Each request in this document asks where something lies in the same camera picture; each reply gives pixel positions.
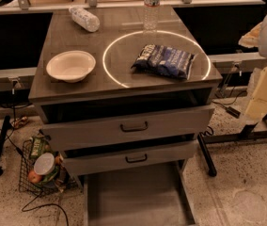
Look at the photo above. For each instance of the lying clear water bottle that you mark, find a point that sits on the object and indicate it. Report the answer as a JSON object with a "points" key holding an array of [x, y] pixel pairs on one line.
{"points": [[84, 18]]}

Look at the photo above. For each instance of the grey top drawer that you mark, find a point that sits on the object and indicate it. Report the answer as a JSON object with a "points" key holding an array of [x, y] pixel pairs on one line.
{"points": [[106, 131]]}

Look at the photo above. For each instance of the green snack box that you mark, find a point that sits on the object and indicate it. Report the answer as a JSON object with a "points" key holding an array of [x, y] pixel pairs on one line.
{"points": [[39, 147]]}

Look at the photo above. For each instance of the clear water bottle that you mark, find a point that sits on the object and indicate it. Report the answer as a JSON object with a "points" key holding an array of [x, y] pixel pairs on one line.
{"points": [[151, 12], [84, 18]]}

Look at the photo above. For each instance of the grey open bottom drawer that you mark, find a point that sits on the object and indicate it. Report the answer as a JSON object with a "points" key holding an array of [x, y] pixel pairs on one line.
{"points": [[153, 195]]}

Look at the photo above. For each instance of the grey middle drawer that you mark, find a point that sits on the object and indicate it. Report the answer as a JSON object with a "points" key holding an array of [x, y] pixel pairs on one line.
{"points": [[130, 158]]}

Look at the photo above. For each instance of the red apple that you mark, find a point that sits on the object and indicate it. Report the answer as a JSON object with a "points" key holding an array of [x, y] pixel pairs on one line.
{"points": [[33, 177]]}

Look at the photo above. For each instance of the white paper bowl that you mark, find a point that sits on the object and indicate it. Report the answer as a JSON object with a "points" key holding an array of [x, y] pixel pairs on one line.
{"points": [[71, 66]]}

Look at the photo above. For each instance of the blue chips bag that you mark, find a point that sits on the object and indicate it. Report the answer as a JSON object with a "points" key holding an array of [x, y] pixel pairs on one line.
{"points": [[165, 61]]}

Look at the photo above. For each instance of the white-lidded container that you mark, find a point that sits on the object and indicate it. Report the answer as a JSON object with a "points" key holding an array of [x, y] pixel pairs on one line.
{"points": [[44, 164]]}

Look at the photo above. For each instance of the black power adapter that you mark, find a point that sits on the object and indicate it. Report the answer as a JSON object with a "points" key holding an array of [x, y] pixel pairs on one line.
{"points": [[233, 112]]}

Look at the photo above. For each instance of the grey drawer cabinet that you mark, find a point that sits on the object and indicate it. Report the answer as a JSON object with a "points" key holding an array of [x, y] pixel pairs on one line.
{"points": [[115, 88]]}

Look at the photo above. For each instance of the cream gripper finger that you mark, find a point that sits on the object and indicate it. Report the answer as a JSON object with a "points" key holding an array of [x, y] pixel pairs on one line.
{"points": [[256, 107], [251, 38]]}

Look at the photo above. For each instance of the black right table frame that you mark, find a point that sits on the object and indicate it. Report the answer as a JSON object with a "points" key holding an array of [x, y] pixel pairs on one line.
{"points": [[247, 133]]}

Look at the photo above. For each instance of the black wire basket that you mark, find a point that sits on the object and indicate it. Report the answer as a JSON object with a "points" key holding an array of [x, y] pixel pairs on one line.
{"points": [[58, 183]]}

